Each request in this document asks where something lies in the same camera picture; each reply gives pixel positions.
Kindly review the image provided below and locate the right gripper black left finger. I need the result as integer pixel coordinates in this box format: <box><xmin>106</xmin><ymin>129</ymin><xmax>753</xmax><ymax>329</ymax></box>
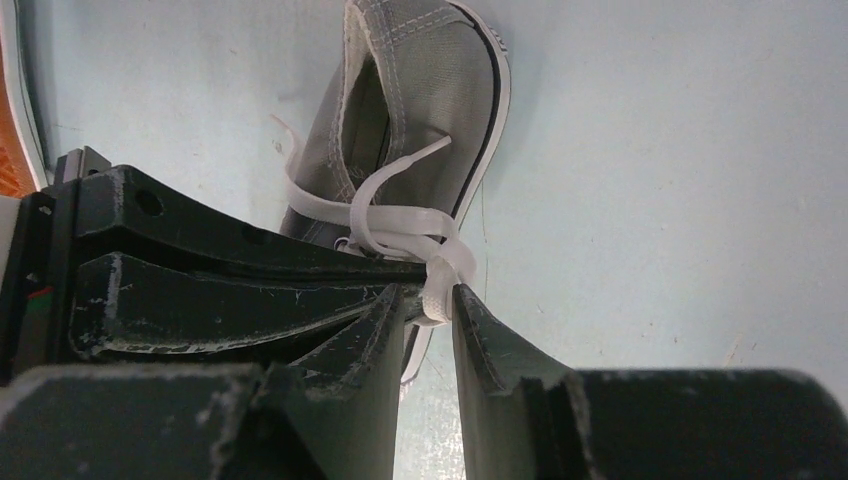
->
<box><xmin>1</xmin><ymin>285</ymin><xmax>405</xmax><ymax>479</ymax></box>

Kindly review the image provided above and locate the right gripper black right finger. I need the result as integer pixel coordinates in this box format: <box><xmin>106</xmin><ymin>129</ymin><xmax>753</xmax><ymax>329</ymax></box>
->
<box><xmin>452</xmin><ymin>285</ymin><xmax>847</xmax><ymax>479</ymax></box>

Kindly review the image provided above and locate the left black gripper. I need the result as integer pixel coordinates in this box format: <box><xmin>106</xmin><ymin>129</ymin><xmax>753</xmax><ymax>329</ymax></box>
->
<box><xmin>1</xmin><ymin>146</ymin><xmax>424</xmax><ymax>385</ymax></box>

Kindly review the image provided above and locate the grey canvas sneaker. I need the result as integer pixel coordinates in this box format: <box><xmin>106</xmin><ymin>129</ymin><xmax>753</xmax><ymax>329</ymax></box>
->
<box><xmin>281</xmin><ymin>1</ymin><xmax>511</xmax><ymax>385</ymax></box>

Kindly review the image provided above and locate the overturned sneaker orange sole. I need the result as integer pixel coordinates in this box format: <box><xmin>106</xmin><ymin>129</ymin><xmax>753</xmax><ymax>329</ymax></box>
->
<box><xmin>1</xmin><ymin>0</ymin><xmax>51</xmax><ymax>198</ymax></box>

